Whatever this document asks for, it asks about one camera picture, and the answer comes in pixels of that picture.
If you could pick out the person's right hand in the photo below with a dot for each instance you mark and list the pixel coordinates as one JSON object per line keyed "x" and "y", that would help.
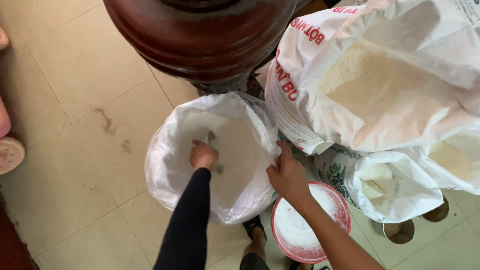
{"x": 289, "y": 176}

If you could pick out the person's left hand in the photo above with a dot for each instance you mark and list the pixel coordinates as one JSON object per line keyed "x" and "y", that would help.
{"x": 203, "y": 155}

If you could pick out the red plastic bucket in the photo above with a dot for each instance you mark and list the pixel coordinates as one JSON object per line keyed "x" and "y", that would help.
{"x": 294, "y": 228}

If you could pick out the clear plastic flour bag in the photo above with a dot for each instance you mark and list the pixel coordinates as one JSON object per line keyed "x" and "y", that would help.
{"x": 165, "y": 168}

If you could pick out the white green-print sack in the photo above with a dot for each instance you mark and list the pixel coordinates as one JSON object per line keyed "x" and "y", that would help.
{"x": 333, "y": 172}

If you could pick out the dark red floor mat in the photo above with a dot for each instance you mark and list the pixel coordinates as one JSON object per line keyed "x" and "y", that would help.
{"x": 13, "y": 243}

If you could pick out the steel cup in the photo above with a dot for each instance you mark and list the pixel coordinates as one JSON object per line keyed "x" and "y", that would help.
{"x": 399, "y": 231}
{"x": 437, "y": 213}

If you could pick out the large white red-print sack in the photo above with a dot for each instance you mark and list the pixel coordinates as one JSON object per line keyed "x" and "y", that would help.
{"x": 300, "y": 93}

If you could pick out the small metal scoop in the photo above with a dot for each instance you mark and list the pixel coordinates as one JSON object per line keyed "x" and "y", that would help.
{"x": 211, "y": 137}

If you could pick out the dark red wooden table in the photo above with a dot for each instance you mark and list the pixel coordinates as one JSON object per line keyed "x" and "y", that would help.
{"x": 198, "y": 37}

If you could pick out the beige flour mass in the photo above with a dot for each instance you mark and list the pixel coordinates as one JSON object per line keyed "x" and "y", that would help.
{"x": 367, "y": 80}

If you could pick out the black sandal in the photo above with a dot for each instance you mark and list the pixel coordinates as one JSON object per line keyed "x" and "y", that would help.
{"x": 253, "y": 224}

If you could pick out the white flour heap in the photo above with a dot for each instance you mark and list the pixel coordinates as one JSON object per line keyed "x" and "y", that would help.
{"x": 236, "y": 157}

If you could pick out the person's left fingers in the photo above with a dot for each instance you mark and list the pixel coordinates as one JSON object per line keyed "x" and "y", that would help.
{"x": 198, "y": 143}

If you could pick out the white plastic bag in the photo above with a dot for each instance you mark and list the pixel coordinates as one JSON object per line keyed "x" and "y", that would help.
{"x": 408, "y": 187}

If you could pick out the white sack of beige flour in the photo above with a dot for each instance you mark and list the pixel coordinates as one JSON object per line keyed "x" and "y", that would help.
{"x": 453, "y": 157}

